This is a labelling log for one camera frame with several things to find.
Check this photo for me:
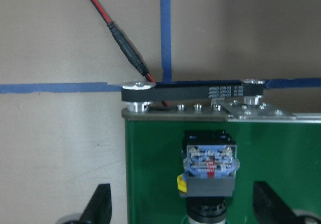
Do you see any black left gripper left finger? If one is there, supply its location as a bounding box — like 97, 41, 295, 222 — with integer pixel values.
79, 183, 112, 224

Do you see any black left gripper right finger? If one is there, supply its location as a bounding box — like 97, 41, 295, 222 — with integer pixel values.
252, 181, 298, 223

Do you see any green conveyor belt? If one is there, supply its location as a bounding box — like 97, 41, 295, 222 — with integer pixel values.
121, 80, 320, 223

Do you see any red black wire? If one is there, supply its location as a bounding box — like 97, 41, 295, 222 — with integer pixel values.
77, 0, 169, 107

